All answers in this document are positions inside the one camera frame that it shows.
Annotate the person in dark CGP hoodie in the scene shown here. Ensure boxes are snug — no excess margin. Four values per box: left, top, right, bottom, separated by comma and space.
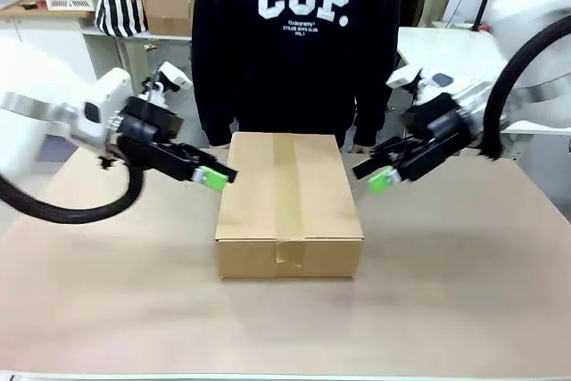
191, 0, 401, 149

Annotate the person's left sleeved forearm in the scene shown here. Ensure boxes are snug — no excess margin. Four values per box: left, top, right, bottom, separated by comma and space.
354, 72, 401, 148

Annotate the black arm cable sleeve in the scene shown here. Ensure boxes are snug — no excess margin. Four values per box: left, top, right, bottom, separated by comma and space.
484, 14, 571, 162
0, 153, 146, 225

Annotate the black right arm cable sleeve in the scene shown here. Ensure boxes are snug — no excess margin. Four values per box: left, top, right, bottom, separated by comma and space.
484, 14, 571, 162

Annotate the black left arm cable sleeve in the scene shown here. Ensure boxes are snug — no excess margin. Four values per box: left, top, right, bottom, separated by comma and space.
0, 153, 146, 225

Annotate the person's right sleeved forearm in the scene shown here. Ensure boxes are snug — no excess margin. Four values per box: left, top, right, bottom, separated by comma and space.
191, 59, 238, 148

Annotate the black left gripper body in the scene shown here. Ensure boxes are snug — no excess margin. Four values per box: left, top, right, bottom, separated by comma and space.
116, 95, 185, 169

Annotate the black white striped bag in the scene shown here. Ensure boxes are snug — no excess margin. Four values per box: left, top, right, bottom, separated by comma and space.
94, 0, 149, 38

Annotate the brown cardboard shipping box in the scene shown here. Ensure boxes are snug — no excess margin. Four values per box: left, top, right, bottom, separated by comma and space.
213, 131, 365, 280

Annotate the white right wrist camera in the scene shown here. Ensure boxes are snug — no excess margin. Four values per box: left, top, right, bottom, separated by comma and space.
385, 66, 452, 93

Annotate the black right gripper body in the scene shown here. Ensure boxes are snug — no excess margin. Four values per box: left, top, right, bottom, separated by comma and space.
401, 94, 482, 168

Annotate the open brown cardboard box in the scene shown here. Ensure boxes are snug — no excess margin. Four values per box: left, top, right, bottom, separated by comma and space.
141, 0, 197, 37

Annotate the white table with grey legs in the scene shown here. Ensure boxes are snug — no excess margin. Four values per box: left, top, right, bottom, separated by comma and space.
82, 26, 195, 87

